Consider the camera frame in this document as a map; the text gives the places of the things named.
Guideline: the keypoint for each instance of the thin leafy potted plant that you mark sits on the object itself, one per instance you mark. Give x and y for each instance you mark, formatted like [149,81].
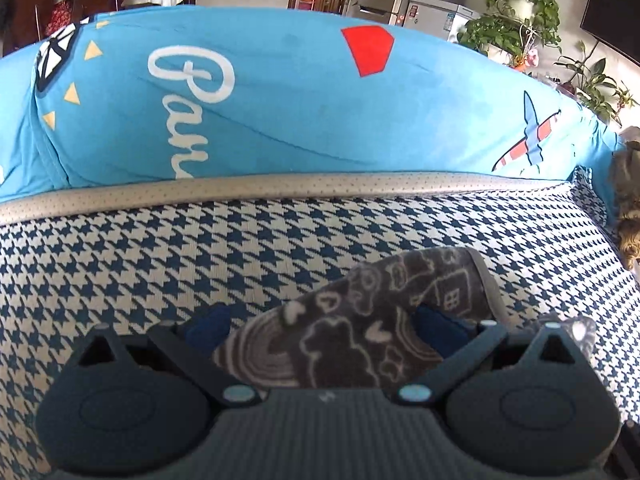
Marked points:
[595,85]

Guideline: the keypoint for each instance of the white chest freezer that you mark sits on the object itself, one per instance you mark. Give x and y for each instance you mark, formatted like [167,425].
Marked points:
[435,17]

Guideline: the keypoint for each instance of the blue printed cushion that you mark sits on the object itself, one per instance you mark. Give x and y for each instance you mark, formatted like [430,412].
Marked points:
[300,100]

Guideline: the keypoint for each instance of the black television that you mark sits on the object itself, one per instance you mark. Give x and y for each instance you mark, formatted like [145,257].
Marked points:
[617,5]

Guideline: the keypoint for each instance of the small shaggy brown dog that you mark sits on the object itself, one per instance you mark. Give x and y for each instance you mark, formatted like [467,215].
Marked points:
[629,200]

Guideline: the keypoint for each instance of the grey patterned fleece jacket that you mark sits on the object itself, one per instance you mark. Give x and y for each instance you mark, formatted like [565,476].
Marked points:
[350,335]

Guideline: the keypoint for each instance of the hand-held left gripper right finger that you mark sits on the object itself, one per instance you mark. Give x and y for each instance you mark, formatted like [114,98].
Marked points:
[440,332]

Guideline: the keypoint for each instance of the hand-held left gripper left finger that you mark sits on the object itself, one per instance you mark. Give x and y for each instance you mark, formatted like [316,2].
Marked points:
[207,330]

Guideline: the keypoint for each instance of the houndstooth sofa seat cover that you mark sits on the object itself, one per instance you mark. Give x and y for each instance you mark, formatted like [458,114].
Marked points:
[250,240]

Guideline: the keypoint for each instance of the red floral cloth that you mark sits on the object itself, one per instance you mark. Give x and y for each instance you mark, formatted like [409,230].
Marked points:
[59,17]

